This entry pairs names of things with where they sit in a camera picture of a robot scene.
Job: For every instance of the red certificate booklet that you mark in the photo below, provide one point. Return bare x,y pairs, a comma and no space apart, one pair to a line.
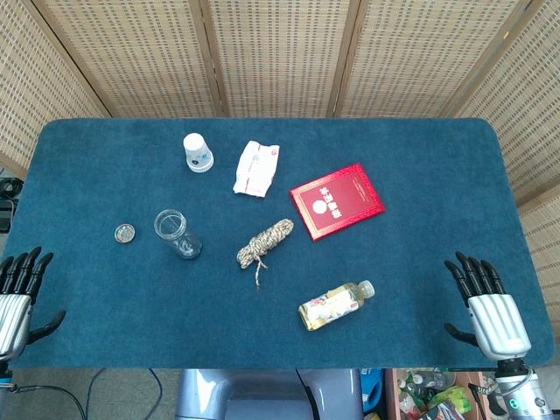
337,201

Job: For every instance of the wooden box with clutter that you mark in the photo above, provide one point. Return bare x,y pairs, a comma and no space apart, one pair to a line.
420,394

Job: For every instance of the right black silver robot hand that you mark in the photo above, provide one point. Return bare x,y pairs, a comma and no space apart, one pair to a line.
499,324

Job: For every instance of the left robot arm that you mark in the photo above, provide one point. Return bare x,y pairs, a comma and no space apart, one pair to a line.
3,367

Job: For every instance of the blue bag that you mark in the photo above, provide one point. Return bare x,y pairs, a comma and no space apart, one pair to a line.
372,389

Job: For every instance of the woven rattan screen panel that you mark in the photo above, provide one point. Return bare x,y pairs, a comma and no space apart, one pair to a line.
415,57
525,109
131,57
280,57
26,87

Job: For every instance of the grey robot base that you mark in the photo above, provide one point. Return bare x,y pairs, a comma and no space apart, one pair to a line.
262,394

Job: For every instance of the clear glass jar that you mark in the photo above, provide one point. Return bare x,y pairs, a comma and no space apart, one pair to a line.
180,241

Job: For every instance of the yellow drink plastic bottle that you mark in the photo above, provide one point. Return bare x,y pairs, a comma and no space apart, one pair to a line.
332,306

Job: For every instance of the blue table cloth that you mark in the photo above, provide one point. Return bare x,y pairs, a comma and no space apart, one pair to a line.
131,315

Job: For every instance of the white snack packet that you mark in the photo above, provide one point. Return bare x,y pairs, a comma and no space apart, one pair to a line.
256,168

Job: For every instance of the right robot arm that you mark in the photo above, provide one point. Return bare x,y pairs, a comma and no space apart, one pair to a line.
520,394

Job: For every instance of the shiny round metal bowl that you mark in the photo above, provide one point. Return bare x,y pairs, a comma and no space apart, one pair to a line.
124,233

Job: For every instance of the stacked floral paper cups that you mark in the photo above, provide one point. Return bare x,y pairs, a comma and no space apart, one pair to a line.
198,153

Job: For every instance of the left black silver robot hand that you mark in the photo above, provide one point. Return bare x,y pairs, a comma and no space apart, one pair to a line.
13,319

